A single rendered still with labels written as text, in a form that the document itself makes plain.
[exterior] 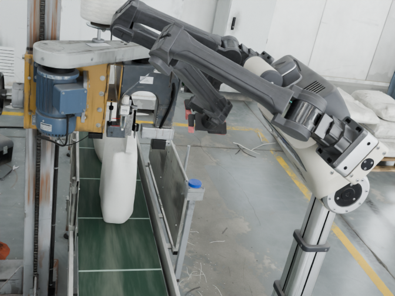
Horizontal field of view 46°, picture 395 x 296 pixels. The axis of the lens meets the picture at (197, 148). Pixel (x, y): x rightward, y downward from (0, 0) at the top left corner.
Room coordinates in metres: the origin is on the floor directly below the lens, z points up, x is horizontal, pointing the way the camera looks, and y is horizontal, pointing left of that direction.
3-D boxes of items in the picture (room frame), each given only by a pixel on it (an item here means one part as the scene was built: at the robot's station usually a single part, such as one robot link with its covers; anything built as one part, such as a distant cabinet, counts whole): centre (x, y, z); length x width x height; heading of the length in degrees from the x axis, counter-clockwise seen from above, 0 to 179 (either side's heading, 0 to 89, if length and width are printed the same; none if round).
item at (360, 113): (4.30, -1.30, 0.56); 0.66 x 0.42 x 0.15; 108
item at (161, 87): (2.00, 0.29, 1.21); 0.30 x 0.25 x 0.30; 18
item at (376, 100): (4.72, -1.81, 0.56); 0.67 x 0.43 x 0.15; 18
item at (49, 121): (1.62, 0.56, 1.21); 0.15 x 0.15 x 0.25
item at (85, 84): (1.71, 0.50, 1.23); 0.28 x 0.07 x 0.16; 18
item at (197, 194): (1.84, -0.02, 0.81); 0.08 x 0.08 x 0.06; 18
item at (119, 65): (1.91, 0.42, 1.26); 0.22 x 0.05 x 0.16; 18
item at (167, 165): (2.51, 0.17, 0.54); 1.05 x 0.02 x 0.41; 18
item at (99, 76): (1.86, 0.60, 1.18); 0.34 x 0.25 x 0.31; 108
